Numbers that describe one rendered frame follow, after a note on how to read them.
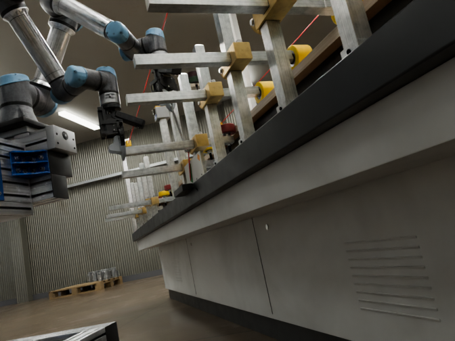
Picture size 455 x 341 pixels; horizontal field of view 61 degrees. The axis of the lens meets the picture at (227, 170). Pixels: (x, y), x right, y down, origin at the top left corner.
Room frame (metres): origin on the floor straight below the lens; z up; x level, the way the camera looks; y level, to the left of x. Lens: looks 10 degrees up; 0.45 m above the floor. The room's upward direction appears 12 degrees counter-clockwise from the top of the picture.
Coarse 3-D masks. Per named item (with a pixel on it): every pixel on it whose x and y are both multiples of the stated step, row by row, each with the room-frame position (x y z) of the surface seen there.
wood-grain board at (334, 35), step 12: (372, 0) 0.76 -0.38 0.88; (384, 0) 0.76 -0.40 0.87; (372, 12) 0.80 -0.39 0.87; (336, 36) 0.89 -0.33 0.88; (324, 48) 0.94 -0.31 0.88; (336, 48) 0.94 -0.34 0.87; (312, 60) 1.00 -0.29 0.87; (300, 72) 1.06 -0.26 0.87; (264, 108) 1.32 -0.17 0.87; (204, 156) 2.00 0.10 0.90; (180, 180) 2.57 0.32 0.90
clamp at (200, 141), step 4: (196, 136) 1.45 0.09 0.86; (200, 136) 1.46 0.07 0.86; (204, 136) 1.47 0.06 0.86; (196, 140) 1.45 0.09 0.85; (200, 140) 1.46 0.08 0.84; (204, 140) 1.46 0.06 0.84; (208, 140) 1.47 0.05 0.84; (196, 144) 1.45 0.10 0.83; (200, 144) 1.46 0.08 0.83; (204, 144) 1.46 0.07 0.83; (208, 144) 1.47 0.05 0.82; (196, 148) 1.48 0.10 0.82; (200, 148) 1.49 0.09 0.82; (204, 148) 1.51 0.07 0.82; (192, 152) 1.53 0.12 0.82
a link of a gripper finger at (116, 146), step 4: (116, 136) 1.37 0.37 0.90; (116, 140) 1.37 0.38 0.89; (120, 140) 1.37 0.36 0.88; (112, 144) 1.37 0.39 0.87; (116, 144) 1.37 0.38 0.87; (120, 144) 1.37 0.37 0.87; (108, 148) 1.36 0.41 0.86; (112, 148) 1.37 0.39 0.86; (116, 148) 1.37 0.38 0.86; (120, 148) 1.38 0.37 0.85; (124, 148) 1.38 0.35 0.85; (124, 152) 1.38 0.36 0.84; (124, 156) 1.39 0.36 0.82
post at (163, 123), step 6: (162, 120) 2.00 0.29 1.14; (162, 126) 2.00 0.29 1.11; (162, 132) 2.00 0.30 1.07; (168, 132) 2.01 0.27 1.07; (162, 138) 2.01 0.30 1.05; (168, 138) 2.01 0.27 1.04; (168, 156) 2.00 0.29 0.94; (168, 162) 2.00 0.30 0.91; (174, 162) 2.01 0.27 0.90; (174, 174) 2.01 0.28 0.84; (174, 180) 2.00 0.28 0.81; (174, 186) 2.00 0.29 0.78; (174, 198) 1.99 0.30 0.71
